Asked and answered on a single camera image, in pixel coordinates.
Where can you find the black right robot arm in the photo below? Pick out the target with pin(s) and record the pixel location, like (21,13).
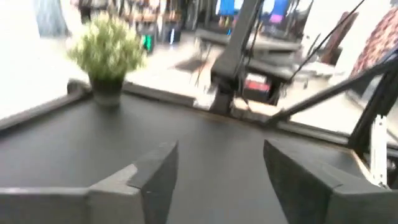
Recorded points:
(236,46)

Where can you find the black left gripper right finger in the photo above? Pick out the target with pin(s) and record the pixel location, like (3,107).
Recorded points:
(304,199)

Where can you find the red patterned cloth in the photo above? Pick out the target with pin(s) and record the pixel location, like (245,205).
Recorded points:
(379,37)

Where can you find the black vertical frame post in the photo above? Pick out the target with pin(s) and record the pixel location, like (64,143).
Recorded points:
(376,105)

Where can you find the green potted plant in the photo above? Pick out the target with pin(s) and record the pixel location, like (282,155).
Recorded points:
(105,53)

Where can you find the black table border frame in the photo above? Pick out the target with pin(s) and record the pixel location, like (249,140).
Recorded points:
(161,96)

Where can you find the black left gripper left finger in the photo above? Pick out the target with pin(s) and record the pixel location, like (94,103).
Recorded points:
(149,196)

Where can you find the black diagonal frame strut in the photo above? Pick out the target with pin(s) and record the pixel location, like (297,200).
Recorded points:
(326,93)

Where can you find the white frame bracket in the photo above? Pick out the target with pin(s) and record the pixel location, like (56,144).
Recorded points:
(379,149)

